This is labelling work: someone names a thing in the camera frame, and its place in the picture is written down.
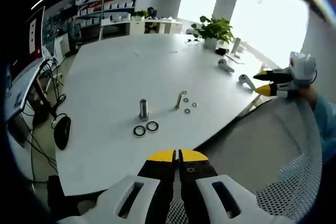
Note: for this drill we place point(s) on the black counter device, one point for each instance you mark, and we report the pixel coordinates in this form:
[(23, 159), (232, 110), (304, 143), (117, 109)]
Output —
[(151, 11)]

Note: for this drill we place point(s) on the black oval object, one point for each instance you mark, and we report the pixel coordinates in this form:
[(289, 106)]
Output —
[(62, 133)]

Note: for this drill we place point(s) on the thin threaded metal stud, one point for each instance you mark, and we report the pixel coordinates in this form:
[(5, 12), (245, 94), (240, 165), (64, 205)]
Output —
[(178, 100)]

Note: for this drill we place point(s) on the shelf unit with white boxes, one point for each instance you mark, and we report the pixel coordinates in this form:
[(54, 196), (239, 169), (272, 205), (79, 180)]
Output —
[(118, 5)]

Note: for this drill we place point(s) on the white wall sign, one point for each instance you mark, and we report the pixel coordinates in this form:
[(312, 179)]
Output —
[(32, 35)]

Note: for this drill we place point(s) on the white handheld controller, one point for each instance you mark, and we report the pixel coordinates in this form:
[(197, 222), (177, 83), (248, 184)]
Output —
[(242, 78), (223, 64)]

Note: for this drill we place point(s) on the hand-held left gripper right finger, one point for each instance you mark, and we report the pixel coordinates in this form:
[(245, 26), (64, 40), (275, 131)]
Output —
[(194, 182)]

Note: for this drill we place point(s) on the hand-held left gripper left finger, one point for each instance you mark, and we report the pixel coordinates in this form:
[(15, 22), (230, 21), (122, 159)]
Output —
[(157, 171)]

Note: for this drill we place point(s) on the low white cabinet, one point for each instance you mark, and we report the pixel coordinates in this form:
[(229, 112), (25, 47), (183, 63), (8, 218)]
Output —
[(64, 47)]

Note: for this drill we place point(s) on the white cylindrical bottle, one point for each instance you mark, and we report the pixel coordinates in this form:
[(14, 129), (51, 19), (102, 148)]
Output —
[(237, 44)]

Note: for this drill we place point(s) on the small green counter plant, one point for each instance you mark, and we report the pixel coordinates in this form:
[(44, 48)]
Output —
[(141, 13)]

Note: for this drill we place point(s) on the person's right hand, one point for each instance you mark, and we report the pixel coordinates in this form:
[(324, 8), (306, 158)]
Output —
[(308, 95)]

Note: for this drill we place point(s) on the white side desk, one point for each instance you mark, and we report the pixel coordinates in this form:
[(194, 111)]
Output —
[(23, 82)]

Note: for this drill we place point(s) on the white counter cabinet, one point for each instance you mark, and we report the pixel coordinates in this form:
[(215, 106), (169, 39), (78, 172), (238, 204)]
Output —
[(136, 26)]

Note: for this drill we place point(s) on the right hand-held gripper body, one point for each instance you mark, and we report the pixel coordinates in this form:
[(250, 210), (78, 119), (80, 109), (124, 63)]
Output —
[(303, 68)]

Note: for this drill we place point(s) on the thick threaded metal stud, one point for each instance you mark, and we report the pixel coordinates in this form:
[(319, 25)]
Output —
[(143, 110)]

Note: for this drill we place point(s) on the green potted plant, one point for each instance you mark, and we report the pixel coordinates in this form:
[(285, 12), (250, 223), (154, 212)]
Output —
[(218, 28)]

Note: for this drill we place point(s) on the white plant pot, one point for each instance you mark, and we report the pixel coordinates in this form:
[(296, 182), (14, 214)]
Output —
[(210, 43)]

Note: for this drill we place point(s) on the mesh office chair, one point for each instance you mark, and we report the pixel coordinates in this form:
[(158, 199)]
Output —
[(302, 182)]

